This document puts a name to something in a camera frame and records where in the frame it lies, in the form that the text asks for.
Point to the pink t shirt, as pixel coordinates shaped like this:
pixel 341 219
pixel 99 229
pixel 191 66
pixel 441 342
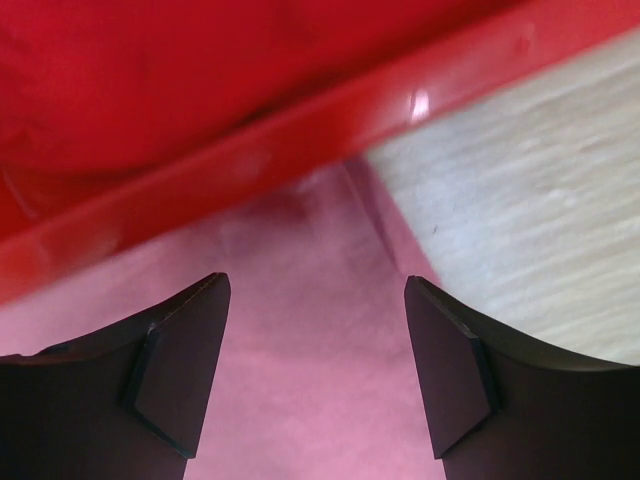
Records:
pixel 316 377

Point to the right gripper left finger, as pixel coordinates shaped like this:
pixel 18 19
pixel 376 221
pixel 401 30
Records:
pixel 127 401

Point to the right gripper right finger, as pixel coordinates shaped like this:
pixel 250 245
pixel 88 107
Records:
pixel 501 404

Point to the red plastic bin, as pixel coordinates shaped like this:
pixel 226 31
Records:
pixel 121 120

